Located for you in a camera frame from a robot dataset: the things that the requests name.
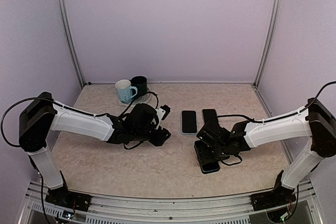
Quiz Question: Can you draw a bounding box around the light blue phone case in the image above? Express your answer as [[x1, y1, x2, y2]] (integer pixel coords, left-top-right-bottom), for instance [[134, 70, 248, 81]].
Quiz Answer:
[[181, 110, 198, 136]]

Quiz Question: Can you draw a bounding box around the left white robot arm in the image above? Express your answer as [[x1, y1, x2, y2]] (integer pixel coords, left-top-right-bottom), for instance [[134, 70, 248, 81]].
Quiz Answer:
[[19, 92, 171, 206]]

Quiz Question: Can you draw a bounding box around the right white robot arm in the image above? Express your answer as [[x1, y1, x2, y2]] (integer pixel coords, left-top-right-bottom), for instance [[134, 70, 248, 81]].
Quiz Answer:
[[197, 98, 335, 205]]

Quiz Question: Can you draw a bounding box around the grey patterned saucer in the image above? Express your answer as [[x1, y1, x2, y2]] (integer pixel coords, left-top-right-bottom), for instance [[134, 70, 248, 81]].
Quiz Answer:
[[118, 93, 151, 108]]

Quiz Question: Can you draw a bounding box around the light blue mug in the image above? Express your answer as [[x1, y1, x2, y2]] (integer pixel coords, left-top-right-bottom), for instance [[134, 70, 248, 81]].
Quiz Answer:
[[115, 79, 138, 103]]

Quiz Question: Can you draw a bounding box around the black mug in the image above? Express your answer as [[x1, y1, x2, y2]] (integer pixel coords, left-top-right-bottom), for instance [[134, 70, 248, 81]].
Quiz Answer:
[[131, 76, 147, 96]]

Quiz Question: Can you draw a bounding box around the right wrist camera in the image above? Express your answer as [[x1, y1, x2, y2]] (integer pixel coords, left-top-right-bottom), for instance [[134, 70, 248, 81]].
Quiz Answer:
[[196, 120, 223, 147]]

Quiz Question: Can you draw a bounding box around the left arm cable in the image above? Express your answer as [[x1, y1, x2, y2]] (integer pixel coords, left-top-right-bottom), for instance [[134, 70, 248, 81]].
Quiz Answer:
[[0, 91, 160, 224]]

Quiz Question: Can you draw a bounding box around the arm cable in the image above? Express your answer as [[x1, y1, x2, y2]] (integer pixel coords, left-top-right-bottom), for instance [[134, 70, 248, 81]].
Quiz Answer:
[[0, 91, 160, 224], [216, 81, 336, 124]]

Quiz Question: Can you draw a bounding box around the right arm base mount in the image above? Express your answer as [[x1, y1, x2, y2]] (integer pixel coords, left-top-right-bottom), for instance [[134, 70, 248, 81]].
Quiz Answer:
[[250, 170, 297, 211]]

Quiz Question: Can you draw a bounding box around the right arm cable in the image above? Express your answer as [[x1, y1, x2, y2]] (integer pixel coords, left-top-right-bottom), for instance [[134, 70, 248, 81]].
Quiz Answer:
[[216, 81, 336, 124]]

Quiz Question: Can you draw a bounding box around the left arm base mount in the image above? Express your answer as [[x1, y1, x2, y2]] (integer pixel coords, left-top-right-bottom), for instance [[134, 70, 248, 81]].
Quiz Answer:
[[45, 171, 92, 212]]

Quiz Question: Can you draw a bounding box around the front aluminium rail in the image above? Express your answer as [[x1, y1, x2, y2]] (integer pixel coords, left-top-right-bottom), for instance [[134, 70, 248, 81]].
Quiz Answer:
[[16, 180, 327, 223]]

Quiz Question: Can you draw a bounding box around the right aluminium frame post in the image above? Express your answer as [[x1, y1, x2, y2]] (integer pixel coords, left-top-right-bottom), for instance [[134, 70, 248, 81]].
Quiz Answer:
[[253, 0, 281, 89]]

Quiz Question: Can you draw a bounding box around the aluminium frame post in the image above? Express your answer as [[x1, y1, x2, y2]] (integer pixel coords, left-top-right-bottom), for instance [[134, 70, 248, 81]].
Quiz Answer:
[[57, 0, 86, 89], [253, 0, 281, 89]]

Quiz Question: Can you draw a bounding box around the left aluminium frame post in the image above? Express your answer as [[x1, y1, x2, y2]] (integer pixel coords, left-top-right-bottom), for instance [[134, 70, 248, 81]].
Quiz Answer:
[[57, 0, 86, 89]]

